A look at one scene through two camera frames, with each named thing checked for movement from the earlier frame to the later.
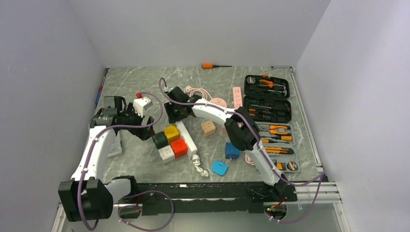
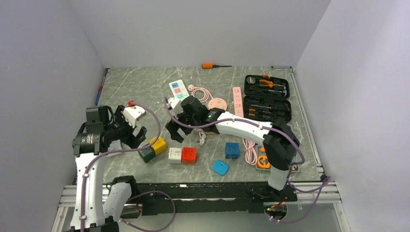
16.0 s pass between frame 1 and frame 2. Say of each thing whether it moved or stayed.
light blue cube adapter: stayed
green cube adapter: moved
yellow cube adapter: moved
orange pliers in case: stayed
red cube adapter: moved
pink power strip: stayed
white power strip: moved
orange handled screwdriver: stayed
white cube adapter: moved
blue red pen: stayed
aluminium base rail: stayed
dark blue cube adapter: stayed
